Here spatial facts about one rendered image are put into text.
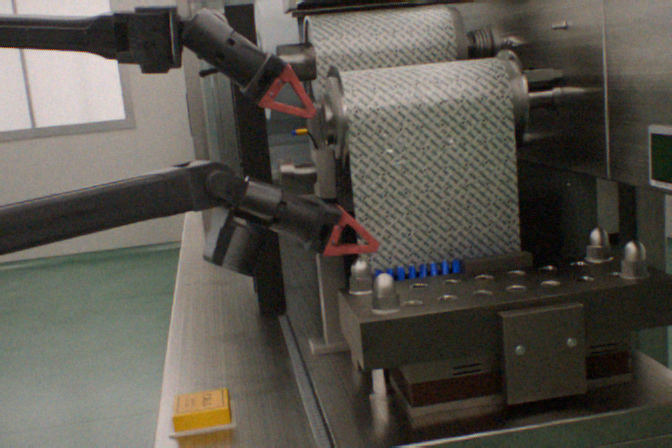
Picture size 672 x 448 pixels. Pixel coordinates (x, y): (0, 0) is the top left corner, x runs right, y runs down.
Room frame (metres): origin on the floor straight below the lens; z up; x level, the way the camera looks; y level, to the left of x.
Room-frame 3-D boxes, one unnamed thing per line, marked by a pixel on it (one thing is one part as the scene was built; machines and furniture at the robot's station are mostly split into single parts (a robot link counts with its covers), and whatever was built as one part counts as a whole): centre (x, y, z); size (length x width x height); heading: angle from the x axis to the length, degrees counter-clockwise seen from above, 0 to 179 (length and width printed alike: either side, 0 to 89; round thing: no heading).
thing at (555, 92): (1.19, -0.31, 1.25); 0.07 x 0.04 x 0.04; 98
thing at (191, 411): (0.96, 0.19, 0.91); 0.07 x 0.07 x 0.02; 8
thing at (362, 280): (1.02, -0.03, 1.05); 0.04 x 0.04 x 0.04
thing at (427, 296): (1.00, -0.20, 1.00); 0.40 x 0.16 x 0.06; 98
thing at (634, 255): (0.97, -0.37, 1.05); 0.04 x 0.04 x 0.04
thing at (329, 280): (1.18, 0.03, 1.05); 0.06 x 0.05 x 0.31; 98
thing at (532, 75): (1.19, -0.31, 1.28); 0.06 x 0.05 x 0.02; 98
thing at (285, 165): (1.18, 0.07, 1.18); 0.04 x 0.02 x 0.04; 8
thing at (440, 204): (1.11, -0.14, 1.11); 0.23 x 0.01 x 0.18; 98
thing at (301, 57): (1.40, 0.04, 1.33); 0.06 x 0.06 x 0.06; 8
